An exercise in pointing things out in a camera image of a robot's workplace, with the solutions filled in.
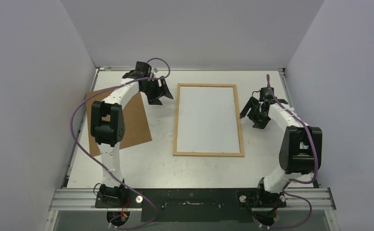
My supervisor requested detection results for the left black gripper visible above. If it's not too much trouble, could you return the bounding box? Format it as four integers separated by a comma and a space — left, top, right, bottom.
141, 77, 172, 105

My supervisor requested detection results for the brown cardboard backing board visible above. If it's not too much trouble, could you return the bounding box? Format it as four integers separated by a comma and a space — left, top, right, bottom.
85, 89, 152, 157

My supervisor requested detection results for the light wooden picture frame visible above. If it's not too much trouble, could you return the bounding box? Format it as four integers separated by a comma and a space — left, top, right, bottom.
172, 83, 245, 158

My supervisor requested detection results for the white photo paper sheet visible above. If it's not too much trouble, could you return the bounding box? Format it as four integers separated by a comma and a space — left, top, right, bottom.
176, 86, 241, 154

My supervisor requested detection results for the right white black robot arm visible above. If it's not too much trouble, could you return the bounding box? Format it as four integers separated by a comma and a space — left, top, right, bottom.
240, 87, 322, 207

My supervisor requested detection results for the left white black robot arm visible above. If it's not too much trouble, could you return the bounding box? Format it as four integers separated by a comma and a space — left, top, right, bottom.
90, 60, 173, 207

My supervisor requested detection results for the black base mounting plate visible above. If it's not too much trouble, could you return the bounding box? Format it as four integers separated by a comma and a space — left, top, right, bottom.
94, 188, 286, 223

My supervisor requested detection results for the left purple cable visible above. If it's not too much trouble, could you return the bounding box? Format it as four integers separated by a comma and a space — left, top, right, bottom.
70, 57, 171, 230

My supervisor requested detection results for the purple cable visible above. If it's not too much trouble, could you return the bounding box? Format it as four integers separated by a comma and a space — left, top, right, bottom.
266, 74, 320, 230
70, 57, 171, 230

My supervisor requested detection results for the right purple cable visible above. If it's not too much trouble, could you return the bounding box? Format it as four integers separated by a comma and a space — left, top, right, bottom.
266, 74, 320, 230

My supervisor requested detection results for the aluminium front rail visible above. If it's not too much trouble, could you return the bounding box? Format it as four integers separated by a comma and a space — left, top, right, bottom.
49, 188, 336, 211

